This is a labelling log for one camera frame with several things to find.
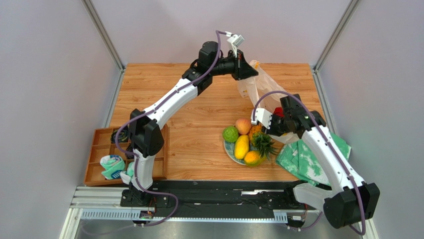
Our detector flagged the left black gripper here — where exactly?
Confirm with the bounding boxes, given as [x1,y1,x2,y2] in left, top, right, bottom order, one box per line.
[210,50,258,82]

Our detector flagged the red fake fruit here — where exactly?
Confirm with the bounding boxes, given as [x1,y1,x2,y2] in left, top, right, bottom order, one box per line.
[273,107,285,118]

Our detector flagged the fake pineapple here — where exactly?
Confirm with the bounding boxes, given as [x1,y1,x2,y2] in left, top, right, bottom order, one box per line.
[248,125,278,160]

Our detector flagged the banana print plastic bag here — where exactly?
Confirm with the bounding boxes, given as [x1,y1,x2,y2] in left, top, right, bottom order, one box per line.
[236,60,301,145]

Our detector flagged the fake peach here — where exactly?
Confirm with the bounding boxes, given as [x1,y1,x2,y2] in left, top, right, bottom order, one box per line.
[234,118,252,135]

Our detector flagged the yellow green fake mango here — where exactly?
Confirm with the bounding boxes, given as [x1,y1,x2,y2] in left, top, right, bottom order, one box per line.
[243,150,266,167]

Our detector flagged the yellow fake fruit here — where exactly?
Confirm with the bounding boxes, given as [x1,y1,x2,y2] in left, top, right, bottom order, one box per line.
[234,135,250,160]

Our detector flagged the green bumpy fake fruit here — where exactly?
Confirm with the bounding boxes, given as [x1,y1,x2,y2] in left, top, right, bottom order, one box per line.
[222,126,239,143]

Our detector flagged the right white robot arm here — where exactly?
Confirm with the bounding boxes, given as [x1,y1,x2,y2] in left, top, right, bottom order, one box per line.
[252,94,380,235]

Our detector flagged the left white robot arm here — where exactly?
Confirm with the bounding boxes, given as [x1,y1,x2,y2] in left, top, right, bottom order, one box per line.
[128,41,258,191]

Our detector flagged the green white tie-dye cloth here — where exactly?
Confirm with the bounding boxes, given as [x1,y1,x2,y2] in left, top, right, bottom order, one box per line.
[271,134,330,186]

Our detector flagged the red and teal floral plate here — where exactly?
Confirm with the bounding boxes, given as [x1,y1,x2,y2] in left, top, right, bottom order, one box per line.
[223,140,246,166]

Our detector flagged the wooden compartment tray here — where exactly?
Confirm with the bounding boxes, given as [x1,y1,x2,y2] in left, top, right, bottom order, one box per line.
[84,125,169,186]

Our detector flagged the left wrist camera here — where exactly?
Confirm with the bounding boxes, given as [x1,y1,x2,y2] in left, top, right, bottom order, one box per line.
[225,31,245,58]

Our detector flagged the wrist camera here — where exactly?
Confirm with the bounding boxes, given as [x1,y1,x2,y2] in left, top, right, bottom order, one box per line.
[251,108,272,129]
[225,31,245,58]

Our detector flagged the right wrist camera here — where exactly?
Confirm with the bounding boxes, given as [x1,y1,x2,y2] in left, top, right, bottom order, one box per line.
[251,108,272,129]

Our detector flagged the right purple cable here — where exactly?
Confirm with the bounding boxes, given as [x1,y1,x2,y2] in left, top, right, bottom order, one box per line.
[251,90,367,237]

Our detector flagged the purple cable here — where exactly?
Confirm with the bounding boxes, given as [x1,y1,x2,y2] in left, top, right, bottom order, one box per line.
[251,90,367,237]
[81,30,229,237]

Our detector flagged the dark bundled cable item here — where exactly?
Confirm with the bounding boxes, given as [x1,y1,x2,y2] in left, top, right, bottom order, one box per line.
[110,128,129,143]

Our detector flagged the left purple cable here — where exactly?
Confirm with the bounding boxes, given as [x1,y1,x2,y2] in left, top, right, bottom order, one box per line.
[81,30,229,237]

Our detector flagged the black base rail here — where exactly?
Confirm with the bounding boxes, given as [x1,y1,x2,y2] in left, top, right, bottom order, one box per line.
[120,180,314,219]

